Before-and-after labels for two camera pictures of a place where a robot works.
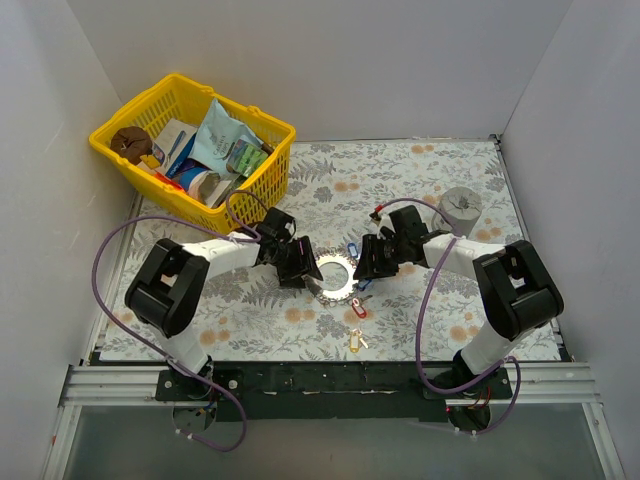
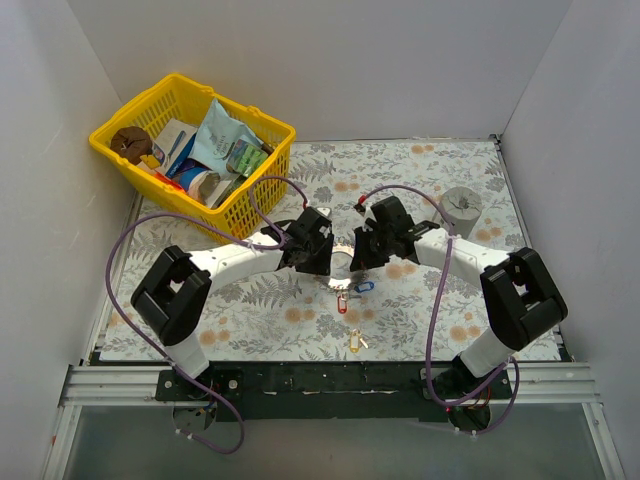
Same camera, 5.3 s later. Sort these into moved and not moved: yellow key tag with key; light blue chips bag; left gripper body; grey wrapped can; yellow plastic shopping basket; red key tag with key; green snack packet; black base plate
Moved: red key tag with key; left gripper body
Not moved: light blue chips bag; green snack packet; yellow plastic shopping basket; yellow key tag with key; black base plate; grey wrapped can
